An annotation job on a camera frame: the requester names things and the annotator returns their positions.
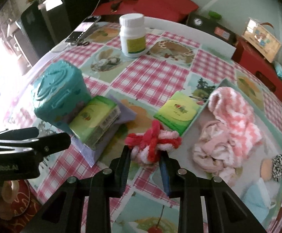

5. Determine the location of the white tray with teal rim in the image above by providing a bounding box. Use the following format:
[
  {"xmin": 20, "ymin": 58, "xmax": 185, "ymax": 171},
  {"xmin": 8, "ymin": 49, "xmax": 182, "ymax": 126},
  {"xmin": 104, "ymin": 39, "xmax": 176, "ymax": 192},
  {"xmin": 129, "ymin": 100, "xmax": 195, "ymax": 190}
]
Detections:
[{"xmin": 173, "ymin": 80, "xmax": 282, "ymax": 229}]

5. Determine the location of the green tissue pack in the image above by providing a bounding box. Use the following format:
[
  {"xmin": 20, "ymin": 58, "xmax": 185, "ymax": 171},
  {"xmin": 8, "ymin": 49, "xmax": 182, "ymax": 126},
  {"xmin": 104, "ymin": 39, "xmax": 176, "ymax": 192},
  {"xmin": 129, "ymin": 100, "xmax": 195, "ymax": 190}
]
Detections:
[
  {"xmin": 154, "ymin": 91, "xmax": 200, "ymax": 136},
  {"xmin": 69, "ymin": 96, "xmax": 120, "ymax": 150}
]

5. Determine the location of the beige egg-shaped sponge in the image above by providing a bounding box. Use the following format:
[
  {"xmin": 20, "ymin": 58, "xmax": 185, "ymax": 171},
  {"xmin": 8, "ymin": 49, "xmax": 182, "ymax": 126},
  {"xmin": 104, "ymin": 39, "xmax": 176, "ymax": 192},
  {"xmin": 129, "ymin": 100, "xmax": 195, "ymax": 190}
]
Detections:
[{"xmin": 260, "ymin": 158, "xmax": 273, "ymax": 182}]

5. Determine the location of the pink white knitted cloth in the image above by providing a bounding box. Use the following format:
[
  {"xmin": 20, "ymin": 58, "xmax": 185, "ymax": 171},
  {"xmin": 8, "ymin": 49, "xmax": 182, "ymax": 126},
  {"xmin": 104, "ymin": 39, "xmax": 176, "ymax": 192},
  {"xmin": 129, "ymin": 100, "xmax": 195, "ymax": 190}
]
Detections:
[{"xmin": 208, "ymin": 87, "xmax": 263, "ymax": 164}]

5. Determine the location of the white pill bottle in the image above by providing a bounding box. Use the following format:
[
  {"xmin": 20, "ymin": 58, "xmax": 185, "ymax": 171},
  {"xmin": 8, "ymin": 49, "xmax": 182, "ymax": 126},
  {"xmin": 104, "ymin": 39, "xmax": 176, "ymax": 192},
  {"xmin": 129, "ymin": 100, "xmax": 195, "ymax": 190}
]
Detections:
[{"xmin": 119, "ymin": 13, "xmax": 146, "ymax": 58}]

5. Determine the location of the blue face mask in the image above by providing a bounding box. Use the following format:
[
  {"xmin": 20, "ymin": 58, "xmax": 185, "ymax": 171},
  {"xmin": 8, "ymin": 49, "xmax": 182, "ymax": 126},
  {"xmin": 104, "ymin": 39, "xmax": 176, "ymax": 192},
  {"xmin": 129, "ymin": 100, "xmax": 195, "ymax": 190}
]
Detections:
[{"xmin": 242, "ymin": 178, "xmax": 276, "ymax": 223}]

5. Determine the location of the green toy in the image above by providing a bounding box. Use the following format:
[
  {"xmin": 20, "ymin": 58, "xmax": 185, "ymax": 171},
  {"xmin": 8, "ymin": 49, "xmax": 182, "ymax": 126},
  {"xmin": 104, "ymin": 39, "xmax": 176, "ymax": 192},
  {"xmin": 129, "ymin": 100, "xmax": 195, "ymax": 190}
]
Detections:
[{"xmin": 208, "ymin": 10, "xmax": 222, "ymax": 21}]

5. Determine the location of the red cardboard box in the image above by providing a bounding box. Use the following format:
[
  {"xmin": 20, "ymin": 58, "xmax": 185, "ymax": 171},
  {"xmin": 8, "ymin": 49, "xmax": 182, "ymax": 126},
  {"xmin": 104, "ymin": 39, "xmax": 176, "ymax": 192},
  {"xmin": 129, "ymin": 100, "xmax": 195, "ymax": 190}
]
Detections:
[{"xmin": 232, "ymin": 38, "xmax": 282, "ymax": 102}]

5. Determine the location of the black rectangular box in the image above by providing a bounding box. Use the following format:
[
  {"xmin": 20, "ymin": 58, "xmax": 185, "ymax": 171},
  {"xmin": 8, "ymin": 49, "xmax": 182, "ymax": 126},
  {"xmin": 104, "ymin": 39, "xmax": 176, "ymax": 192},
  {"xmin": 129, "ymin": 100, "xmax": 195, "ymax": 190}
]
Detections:
[{"xmin": 186, "ymin": 12, "xmax": 237, "ymax": 46}]

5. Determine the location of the black smartphone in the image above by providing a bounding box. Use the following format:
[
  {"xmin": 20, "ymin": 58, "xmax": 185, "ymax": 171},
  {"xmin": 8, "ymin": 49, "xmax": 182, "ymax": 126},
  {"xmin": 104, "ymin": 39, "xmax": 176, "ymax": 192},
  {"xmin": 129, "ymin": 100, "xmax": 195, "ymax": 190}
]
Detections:
[{"xmin": 65, "ymin": 16, "xmax": 101, "ymax": 44}]

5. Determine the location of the leopard print scrunchie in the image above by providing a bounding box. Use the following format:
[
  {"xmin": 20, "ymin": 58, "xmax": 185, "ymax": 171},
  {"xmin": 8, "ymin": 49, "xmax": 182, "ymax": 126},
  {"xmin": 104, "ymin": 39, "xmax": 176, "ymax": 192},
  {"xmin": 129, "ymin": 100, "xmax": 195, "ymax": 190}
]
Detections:
[{"xmin": 272, "ymin": 154, "xmax": 282, "ymax": 182}]

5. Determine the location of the purple tissue pack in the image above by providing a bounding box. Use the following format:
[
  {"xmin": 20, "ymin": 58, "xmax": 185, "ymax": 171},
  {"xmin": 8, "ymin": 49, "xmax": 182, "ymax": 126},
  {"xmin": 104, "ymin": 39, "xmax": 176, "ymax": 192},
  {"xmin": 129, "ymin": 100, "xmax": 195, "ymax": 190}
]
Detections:
[{"xmin": 71, "ymin": 95, "xmax": 136, "ymax": 167}]

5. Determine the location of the teal plastic lidded box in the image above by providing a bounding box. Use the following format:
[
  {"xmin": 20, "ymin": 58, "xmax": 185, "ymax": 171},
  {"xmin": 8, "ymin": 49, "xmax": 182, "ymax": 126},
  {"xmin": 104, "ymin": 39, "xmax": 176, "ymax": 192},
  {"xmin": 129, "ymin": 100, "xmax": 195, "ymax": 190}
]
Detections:
[{"xmin": 32, "ymin": 60, "xmax": 92, "ymax": 135}]

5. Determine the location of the red pink knitted bow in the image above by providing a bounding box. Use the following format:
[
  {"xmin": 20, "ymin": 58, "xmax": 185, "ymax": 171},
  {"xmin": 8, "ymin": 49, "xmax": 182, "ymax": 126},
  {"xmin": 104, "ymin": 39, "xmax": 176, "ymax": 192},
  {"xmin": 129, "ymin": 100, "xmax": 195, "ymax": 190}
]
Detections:
[{"xmin": 125, "ymin": 120, "xmax": 182, "ymax": 166}]

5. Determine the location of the beige carton with handle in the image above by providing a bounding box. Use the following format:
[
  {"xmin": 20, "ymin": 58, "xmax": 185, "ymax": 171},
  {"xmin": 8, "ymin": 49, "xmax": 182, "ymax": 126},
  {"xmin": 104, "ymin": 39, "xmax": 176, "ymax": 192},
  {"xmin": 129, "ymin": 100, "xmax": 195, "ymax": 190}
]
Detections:
[{"xmin": 242, "ymin": 17, "xmax": 282, "ymax": 63}]

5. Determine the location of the pale blue wipes pack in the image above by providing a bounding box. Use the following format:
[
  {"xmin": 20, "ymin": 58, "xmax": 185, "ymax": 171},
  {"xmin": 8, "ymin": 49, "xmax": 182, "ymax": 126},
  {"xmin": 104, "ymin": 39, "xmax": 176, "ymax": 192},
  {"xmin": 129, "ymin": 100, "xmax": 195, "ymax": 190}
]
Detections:
[{"xmin": 273, "ymin": 61, "xmax": 282, "ymax": 80}]

